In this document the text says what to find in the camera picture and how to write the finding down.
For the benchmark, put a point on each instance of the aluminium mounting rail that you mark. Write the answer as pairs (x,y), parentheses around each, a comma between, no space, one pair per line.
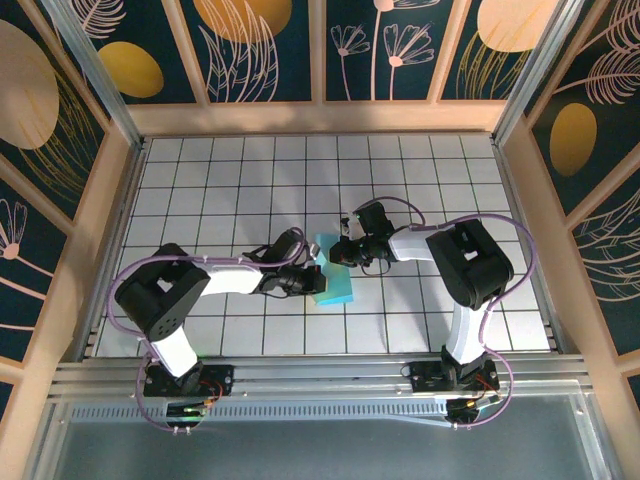
(320,380)

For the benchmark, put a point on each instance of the aluminium corner post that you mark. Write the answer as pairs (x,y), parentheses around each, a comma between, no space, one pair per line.
(92,70)
(532,70)

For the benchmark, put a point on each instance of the light blue paper sheet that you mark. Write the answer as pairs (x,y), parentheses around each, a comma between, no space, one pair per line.
(337,287)

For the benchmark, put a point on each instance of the aluminium side rail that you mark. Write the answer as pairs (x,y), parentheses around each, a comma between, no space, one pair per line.
(512,195)
(114,250)

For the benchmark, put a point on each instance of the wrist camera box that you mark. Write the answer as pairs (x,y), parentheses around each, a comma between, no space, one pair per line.
(315,249)
(352,227)

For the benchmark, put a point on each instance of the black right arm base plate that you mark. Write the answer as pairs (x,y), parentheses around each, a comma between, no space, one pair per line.
(425,381)

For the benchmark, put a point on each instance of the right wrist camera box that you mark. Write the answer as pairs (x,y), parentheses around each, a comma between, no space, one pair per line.
(352,227)

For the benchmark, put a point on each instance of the white grid mat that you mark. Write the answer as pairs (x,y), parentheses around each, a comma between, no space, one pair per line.
(350,165)

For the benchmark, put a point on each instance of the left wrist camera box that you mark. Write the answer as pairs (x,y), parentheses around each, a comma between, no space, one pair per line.
(315,249)

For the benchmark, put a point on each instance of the grey frosted panel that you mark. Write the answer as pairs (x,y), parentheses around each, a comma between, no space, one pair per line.
(320,450)

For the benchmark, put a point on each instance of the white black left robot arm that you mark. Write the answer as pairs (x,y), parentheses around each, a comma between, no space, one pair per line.
(175,350)

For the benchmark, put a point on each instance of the small controller board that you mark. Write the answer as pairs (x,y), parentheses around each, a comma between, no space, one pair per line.
(470,406)
(187,411)

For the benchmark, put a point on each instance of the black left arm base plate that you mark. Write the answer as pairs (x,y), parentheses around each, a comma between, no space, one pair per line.
(222,375)

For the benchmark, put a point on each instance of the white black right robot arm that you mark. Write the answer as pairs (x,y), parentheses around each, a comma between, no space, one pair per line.
(465,330)

